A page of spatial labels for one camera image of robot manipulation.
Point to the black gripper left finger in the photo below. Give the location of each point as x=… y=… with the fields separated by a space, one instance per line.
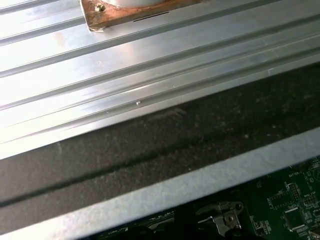
x=181 y=225

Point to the green motherboard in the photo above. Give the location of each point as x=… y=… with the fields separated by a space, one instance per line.
x=287 y=200

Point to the black PC case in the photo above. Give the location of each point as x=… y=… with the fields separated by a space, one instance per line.
x=150 y=140

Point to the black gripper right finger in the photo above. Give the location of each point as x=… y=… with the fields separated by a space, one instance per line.
x=192 y=225

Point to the CPU socket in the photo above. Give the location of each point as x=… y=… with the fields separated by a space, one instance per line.
x=222 y=222

